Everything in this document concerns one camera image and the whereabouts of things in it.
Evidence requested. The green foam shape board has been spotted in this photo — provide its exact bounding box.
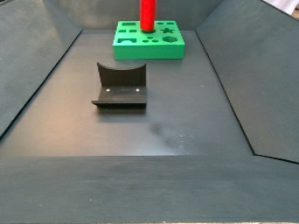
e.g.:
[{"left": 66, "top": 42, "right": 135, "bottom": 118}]
[{"left": 113, "top": 21, "right": 186, "bottom": 60}]

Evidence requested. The red cylinder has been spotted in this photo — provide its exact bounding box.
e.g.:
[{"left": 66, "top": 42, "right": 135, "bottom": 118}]
[{"left": 141, "top": 0, "right": 157, "bottom": 32}]

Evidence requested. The black curved holder stand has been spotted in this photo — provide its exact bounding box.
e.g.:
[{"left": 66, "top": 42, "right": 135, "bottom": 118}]
[{"left": 91, "top": 63, "right": 147, "bottom": 107}]

